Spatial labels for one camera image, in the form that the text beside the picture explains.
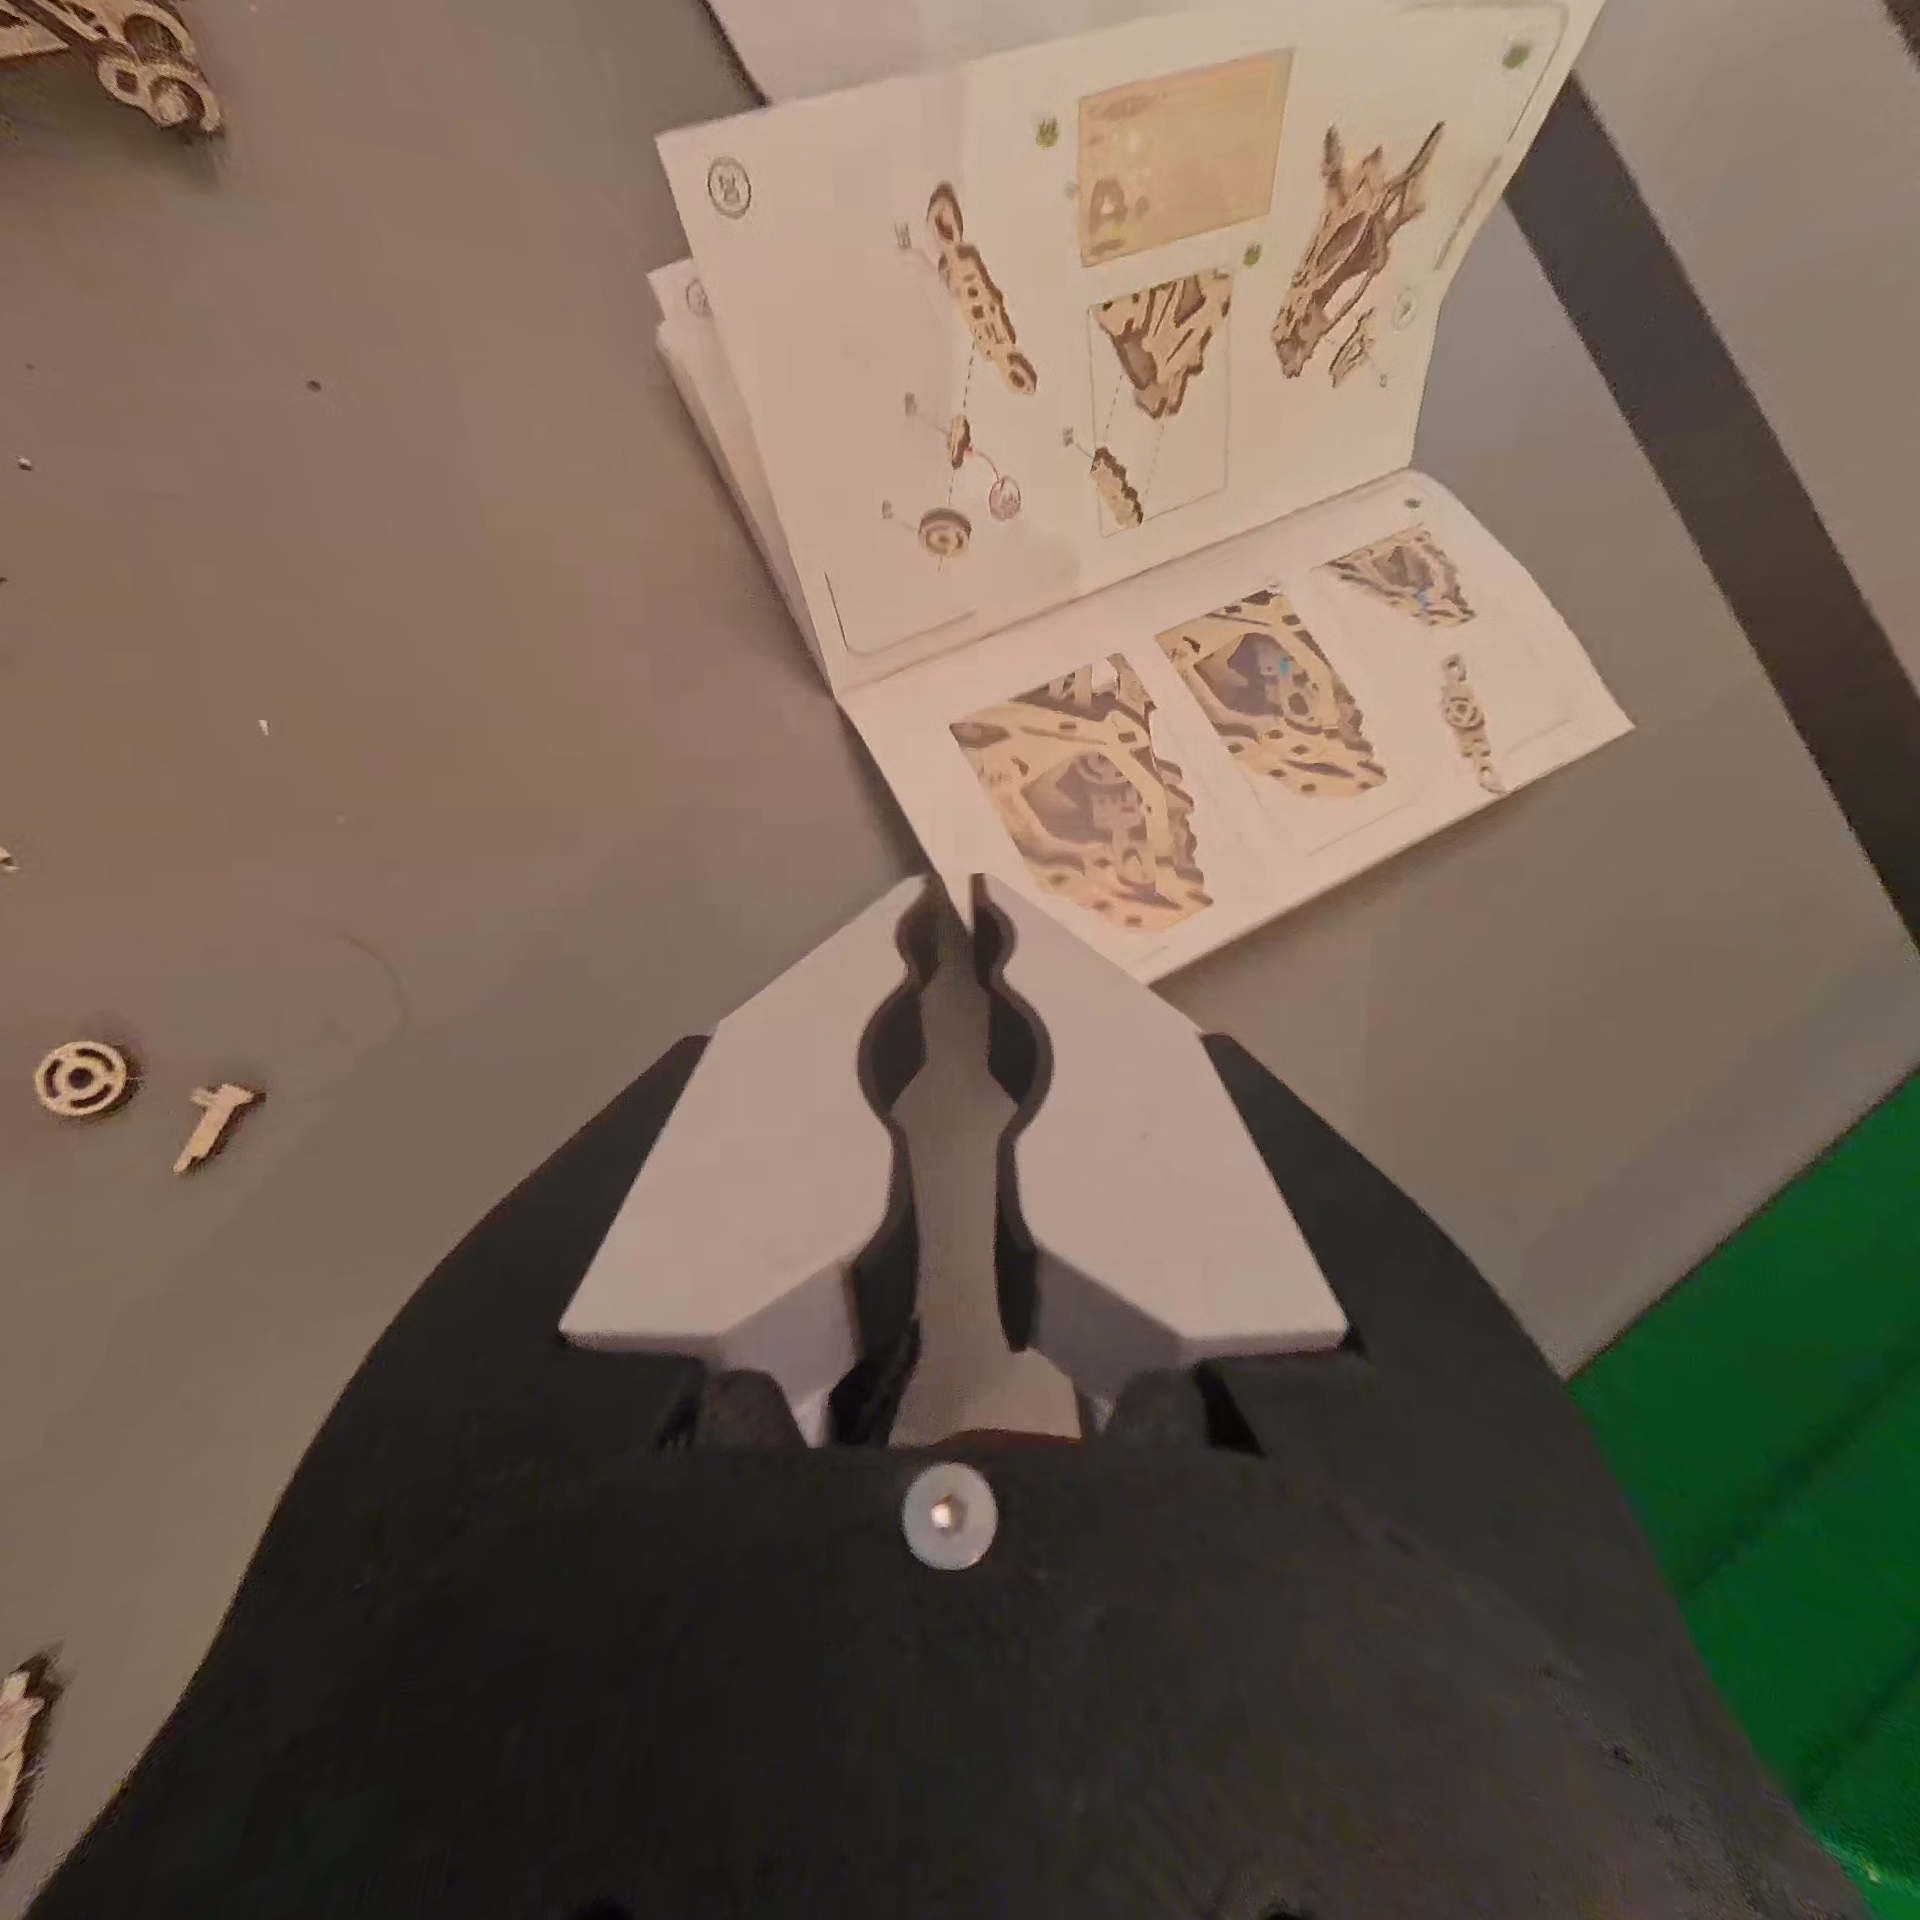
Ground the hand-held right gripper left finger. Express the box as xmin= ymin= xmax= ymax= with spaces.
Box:
xmin=555 ymin=874 xmax=957 ymax=1450

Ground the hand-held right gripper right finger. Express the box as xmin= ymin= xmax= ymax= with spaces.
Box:
xmin=971 ymin=872 xmax=1354 ymax=1442

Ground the wooden track chain part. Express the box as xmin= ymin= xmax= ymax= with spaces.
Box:
xmin=0 ymin=1654 xmax=64 ymax=1866

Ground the wooden model vehicle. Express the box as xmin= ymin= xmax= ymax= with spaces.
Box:
xmin=0 ymin=0 xmax=227 ymax=140

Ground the small T-shaped wooden part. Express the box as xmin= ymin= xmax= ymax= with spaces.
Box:
xmin=170 ymin=1082 xmax=267 ymax=1177

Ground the green box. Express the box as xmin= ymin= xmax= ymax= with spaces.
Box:
xmin=1563 ymin=1070 xmax=1920 ymax=1920

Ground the round wooden wheel part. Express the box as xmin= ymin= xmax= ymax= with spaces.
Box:
xmin=32 ymin=1035 xmax=141 ymax=1124

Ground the small open instruction booklet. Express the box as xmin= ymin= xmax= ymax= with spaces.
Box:
xmin=646 ymin=6 xmax=1642 ymax=988

